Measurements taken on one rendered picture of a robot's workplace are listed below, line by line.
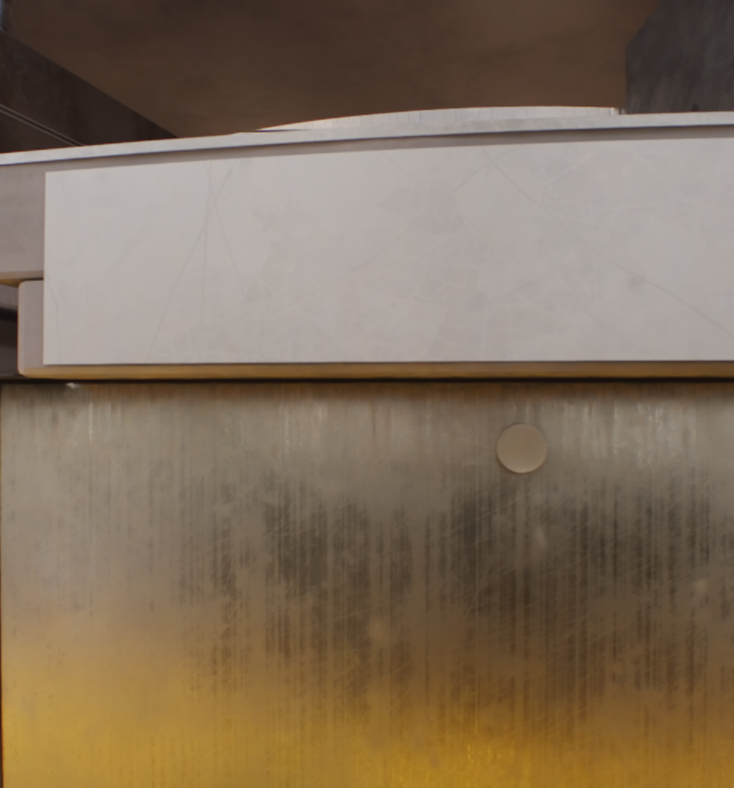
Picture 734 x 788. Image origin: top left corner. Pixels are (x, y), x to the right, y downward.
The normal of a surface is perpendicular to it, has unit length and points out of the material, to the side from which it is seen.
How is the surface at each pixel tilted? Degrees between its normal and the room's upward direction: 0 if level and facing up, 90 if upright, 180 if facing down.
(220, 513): 90
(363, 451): 90
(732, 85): 90
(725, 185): 90
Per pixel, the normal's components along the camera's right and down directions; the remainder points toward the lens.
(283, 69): 0.00, 1.00
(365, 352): -0.14, 0.00
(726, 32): -1.00, 0.00
